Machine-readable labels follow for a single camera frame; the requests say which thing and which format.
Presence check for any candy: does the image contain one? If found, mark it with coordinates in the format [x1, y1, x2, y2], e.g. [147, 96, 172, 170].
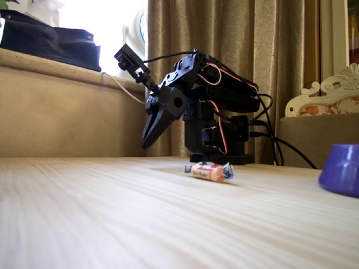
[184, 161, 234, 183]

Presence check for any purple plastic bowl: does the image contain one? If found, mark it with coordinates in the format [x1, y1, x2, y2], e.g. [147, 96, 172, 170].
[318, 143, 359, 198]

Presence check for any white window ornament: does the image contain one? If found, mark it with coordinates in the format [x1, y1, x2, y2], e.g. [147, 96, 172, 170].
[122, 8, 149, 46]

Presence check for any beige patterned curtain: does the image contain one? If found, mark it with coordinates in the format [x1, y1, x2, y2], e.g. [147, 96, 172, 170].
[147, 0, 322, 169]

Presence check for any olive sofa armrest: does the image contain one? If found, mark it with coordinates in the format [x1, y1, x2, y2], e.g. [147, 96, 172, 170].
[277, 113, 359, 169]

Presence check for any black bag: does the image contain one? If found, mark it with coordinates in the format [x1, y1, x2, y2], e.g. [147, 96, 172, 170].
[0, 10, 102, 73]

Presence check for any white figurine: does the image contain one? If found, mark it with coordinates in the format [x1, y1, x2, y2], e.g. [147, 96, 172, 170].
[24, 0, 61, 27]

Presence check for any ornate white chair back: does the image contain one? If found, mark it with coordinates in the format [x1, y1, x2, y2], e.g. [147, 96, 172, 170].
[284, 63, 359, 118]

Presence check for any white cord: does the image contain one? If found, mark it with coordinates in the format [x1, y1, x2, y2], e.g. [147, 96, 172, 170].
[101, 71, 146, 105]

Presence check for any black webcam cable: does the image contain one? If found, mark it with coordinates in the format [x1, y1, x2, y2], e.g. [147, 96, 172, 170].
[142, 49, 197, 63]

